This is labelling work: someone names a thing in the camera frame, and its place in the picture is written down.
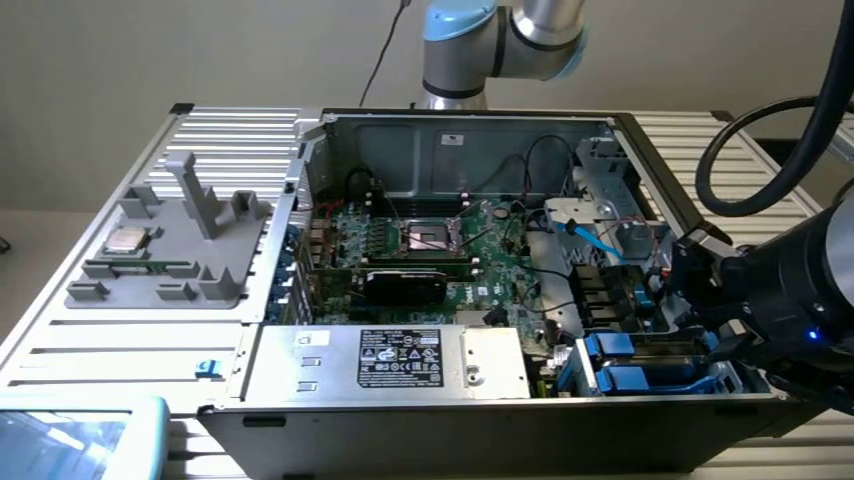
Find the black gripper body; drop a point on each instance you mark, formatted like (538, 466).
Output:
(795, 340)

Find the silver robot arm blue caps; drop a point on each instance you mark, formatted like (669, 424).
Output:
(461, 50)

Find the disk with blue carrier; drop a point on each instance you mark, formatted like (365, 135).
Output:
(621, 380)

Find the silver disk bay cage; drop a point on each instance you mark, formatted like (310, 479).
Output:
(601, 190)

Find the green motherboard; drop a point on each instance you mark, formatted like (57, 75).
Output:
(494, 280)

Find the coin cell battery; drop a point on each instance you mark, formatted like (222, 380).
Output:
(501, 211)

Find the CPU socket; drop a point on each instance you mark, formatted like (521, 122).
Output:
(428, 234)

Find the black graphics card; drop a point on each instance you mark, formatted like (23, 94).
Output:
(404, 287)

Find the open black PC case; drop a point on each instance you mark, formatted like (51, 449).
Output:
(468, 440)

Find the white case sticker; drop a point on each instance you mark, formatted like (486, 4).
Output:
(452, 139)

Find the silver power supply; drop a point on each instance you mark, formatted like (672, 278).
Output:
(321, 365)

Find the small blue clip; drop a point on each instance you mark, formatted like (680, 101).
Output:
(208, 369)

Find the grey parts rack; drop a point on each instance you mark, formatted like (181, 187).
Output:
(174, 225)

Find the green RAM stick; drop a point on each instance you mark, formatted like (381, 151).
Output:
(137, 267)

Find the silver CPU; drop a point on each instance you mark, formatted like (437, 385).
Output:
(127, 241)

